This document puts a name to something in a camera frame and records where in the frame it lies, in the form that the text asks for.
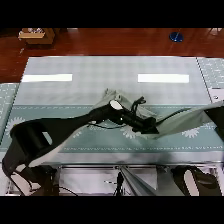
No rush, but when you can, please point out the silver frame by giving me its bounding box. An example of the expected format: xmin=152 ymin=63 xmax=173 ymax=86
xmin=0 ymin=161 xmax=224 ymax=197

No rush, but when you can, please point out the black cable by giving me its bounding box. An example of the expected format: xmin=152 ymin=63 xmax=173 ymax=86
xmin=87 ymin=121 xmax=127 ymax=131

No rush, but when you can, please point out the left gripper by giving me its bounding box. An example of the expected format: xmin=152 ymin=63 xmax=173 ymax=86
xmin=125 ymin=114 xmax=160 ymax=135

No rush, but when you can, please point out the blue round disc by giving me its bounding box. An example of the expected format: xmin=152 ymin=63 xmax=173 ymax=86
xmin=168 ymin=31 xmax=185 ymax=43

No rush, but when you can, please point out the grey shirt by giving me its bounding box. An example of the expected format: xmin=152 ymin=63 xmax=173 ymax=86
xmin=91 ymin=87 xmax=224 ymax=140

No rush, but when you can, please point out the brown wooden stand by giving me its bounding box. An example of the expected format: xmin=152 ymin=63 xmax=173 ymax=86
xmin=17 ymin=27 xmax=57 ymax=47

